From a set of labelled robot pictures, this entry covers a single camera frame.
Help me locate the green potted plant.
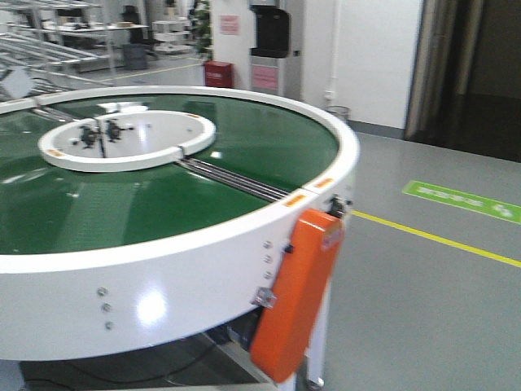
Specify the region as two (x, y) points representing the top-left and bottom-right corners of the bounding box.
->
(190, 0), (213, 61)

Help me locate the white inner conveyor ring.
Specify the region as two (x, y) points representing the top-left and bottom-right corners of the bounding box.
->
(37, 108), (217, 173)

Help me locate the wire mesh waste bin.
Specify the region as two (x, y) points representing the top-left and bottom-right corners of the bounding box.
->
(326, 105), (351, 122)

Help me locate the roller rack frame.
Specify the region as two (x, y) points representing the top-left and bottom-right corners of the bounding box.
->
(1, 1), (147, 101)

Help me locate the round green conveyor table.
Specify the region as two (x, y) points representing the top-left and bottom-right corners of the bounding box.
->
(1, 86), (360, 361)

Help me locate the orange motor cover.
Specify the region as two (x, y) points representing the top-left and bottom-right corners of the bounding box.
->
(250, 209), (345, 384)

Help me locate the black water dispenser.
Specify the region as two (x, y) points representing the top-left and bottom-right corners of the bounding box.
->
(250, 1), (290, 95)

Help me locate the red fire extinguisher box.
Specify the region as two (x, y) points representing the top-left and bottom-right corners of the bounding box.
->
(204, 60), (234, 88)

